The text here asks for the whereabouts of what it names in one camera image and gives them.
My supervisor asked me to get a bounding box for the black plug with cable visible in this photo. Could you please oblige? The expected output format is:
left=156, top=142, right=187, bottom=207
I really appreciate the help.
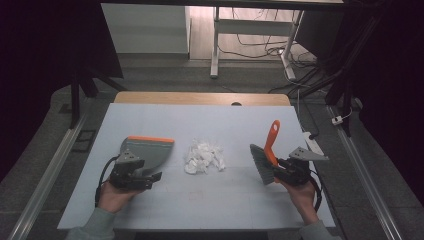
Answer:
left=296, top=89, right=320, bottom=140

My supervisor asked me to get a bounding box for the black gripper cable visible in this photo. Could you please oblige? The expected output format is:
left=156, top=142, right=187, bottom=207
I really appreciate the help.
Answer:
left=308, top=169, right=324, bottom=213
left=94, top=155, right=120, bottom=208

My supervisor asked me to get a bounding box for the black floor bracket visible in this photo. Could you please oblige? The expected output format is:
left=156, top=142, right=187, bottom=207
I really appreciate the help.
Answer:
left=71, top=129, right=98, bottom=154

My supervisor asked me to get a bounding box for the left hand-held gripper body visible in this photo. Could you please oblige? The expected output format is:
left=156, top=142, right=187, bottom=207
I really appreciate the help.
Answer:
left=109, top=149, right=148, bottom=192

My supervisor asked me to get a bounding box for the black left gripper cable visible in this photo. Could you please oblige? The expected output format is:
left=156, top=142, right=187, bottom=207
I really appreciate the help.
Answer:
left=94, top=155, right=120, bottom=208

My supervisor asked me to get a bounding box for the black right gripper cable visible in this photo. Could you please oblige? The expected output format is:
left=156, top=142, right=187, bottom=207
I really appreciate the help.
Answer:
left=308, top=169, right=324, bottom=213

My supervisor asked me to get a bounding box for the black metal stand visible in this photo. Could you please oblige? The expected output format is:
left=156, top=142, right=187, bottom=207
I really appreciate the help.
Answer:
left=289, top=13, right=384, bottom=138
left=68, top=64, right=128, bottom=130

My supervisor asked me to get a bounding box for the person's right hand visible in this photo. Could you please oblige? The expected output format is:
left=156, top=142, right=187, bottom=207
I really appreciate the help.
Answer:
left=281, top=181, right=319, bottom=226

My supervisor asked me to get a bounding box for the wooden table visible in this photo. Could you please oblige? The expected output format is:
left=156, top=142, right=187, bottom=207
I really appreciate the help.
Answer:
left=113, top=91, right=292, bottom=107

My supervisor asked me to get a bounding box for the pile of white paper scraps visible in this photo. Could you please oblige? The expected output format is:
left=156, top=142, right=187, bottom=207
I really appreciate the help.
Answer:
left=184, top=139, right=227, bottom=175

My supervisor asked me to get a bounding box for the grey brush with orange handle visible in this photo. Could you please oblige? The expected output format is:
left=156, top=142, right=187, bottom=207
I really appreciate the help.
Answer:
left=249, top=119, right=282, bottom=186

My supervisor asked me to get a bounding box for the white desk frame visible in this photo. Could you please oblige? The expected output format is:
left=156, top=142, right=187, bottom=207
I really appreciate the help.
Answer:
left=209, top=6, right=305, bottom=81

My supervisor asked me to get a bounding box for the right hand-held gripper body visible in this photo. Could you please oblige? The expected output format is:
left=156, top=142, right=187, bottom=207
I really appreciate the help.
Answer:
left=285, top=147, right=329, bottom=187

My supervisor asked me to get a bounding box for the tangle of floor cables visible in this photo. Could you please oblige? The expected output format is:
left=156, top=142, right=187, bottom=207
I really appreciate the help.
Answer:
left=218, top=8, right=323, bottom=98

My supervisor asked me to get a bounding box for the grey dustpan with orange edge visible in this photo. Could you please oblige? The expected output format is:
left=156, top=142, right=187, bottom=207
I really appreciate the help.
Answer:
left=119, top=135, right=175, bottom=178

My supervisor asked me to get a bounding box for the white cabinet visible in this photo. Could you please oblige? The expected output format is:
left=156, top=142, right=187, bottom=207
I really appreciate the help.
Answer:
left=100, top=3, right=192, bottom=55

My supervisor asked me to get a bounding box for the aluminium rail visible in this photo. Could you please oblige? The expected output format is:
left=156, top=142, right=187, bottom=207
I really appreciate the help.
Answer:
left=327, top=105, right=404, bottom=240
left=6, top=111, right=88, bottom=240

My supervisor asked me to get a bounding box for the small white adapter with cable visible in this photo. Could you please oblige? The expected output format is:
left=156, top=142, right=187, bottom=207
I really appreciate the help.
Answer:
left=331, top=106, right=354, bottom=126

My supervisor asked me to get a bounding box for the white power strip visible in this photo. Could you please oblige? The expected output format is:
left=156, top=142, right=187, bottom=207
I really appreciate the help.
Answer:
left=302, top=131, right=325, bottom=158

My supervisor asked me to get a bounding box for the person's left hand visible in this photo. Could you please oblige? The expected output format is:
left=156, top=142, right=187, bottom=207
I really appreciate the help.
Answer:
left=97, top=181, right=148, bottom=214

